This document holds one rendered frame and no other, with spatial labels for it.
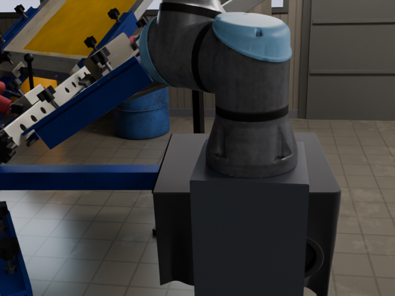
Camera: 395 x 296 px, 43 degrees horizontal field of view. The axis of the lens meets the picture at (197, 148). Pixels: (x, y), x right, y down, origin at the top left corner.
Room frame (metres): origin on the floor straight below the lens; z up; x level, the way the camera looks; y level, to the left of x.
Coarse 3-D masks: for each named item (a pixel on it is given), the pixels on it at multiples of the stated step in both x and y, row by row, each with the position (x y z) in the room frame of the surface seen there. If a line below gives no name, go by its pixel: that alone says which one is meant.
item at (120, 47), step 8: (112, 40) 1.43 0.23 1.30; (120, 40) 1.49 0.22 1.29; (128, 40) 1.56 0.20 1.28; (112, 48) 1.37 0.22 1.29; (120, 48) 1.43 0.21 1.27; (128, 48) 1.50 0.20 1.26; (112, 56) 1.32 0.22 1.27; (120, 56) 1.38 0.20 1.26; (128, 56) 1.44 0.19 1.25; (88, 64) 1.19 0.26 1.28; (96, 64) 1.19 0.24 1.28; (112, 64) 1.28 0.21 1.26; (120, 64) 1.34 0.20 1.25; (96, 72) 1.19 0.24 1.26; (96, 80) 1.19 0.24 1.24
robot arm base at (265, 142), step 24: (216, 120) 0.75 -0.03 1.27; (240, 120) 0.71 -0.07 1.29; (264, 120) 0.70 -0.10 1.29; (288, 120) 0.74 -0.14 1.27; (216, 144) 0.73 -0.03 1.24; (240, 144) 0.70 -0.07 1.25; (264, 144) 0.69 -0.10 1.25; (288, 144) 0.71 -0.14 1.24; (216, 168) 0.71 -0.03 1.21; (240, 168) 0.69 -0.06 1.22; (264, 168) 0.68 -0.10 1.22; (288, 168) 0.70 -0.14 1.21
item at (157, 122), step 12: (144, 96) 4.10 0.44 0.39; (156, 96) 4.15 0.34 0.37; (120, 108) 4.13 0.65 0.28; (132, 108) 4.09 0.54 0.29; (144, 108) 4.09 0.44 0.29; (156, 108) 4.14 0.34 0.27; (168, 108) 4.32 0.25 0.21; (120, 120) 4.14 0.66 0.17; (132, 120) 4.09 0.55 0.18; (144, 120) 4.09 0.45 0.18; (156, 120) 4.14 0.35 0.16; (168, 120) 4.28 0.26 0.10; (120, 132) 4.15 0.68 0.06; (132, 132) 4.09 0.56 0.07; (144, 132) 4.09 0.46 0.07; (156, 132) 4.13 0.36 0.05
